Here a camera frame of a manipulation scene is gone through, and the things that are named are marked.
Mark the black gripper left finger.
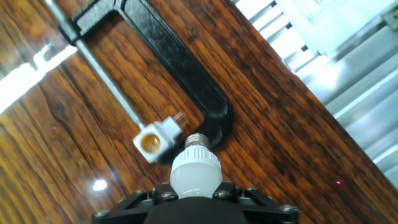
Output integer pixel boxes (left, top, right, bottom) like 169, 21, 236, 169
91, 182, 180, 224

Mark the black C-clamp with steel screw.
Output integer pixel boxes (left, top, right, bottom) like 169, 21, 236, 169
43, 0, 234, 164

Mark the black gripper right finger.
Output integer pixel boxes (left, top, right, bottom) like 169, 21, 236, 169
213, 182, 300, 224

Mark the white LED light bulb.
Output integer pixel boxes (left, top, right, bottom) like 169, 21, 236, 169
169, 133, 223, 199

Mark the thin aluminium pole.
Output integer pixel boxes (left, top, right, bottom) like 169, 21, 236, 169
381, 4, 398, 32

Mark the printed paper sheet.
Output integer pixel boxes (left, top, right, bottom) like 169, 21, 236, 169
275, 0, 397, 57

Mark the white lamp socket adapter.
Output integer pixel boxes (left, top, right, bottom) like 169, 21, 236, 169
132, 111, 184, 164

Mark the brown wooden board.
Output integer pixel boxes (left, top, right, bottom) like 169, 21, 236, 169
0, 0, 398, 224

